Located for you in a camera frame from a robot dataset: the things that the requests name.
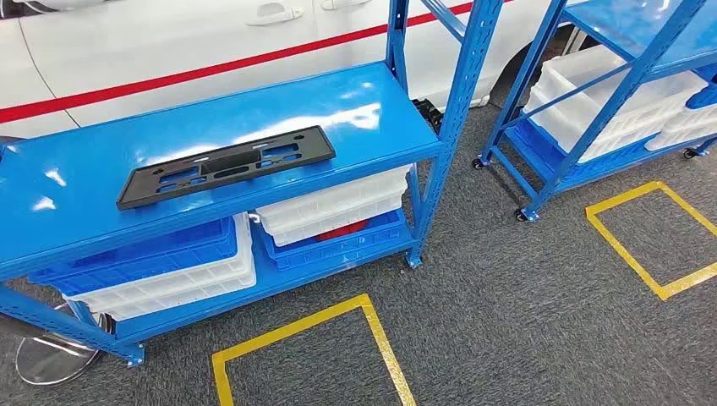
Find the black plastic licence plate bracket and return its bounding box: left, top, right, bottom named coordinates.
left=116, top=125, right=337, bottom=211

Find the black ribbed plastic part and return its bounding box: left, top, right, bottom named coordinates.
left=411, top=97, right=446, bottom=135

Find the blue metal shelf rack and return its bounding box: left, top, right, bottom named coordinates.
left=472, top=0, right=717, bottom=223
left=0, top=0, right=506, bottom=370

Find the red item in crate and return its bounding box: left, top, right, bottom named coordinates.
left=315, top=219, right=371, bottom=243

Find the blue plastic crate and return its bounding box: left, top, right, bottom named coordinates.
left=28, top=217, right=239, bottom=298
left=255, top=210, right=413, bottom=273
left=504, top=118, right=665, bottom=189

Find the yellow floor tape square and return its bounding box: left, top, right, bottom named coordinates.
left=211, top=294, right=419, bottom=406
left=585, top=180, right=717, bottom=302

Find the large white plastic crate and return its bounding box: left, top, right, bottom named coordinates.
left=523, top=44, right=709, bottom=165

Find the white car with red stripe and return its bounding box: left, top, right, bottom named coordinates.
left=0, top=0, right=589, bottom=141

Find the small white plastic crate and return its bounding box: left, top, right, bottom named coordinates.
left=643, top=103, right=717, bottom=152

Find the chrome stanchion with round base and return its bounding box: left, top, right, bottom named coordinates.
left=0, top=302, right=117, bottom=387

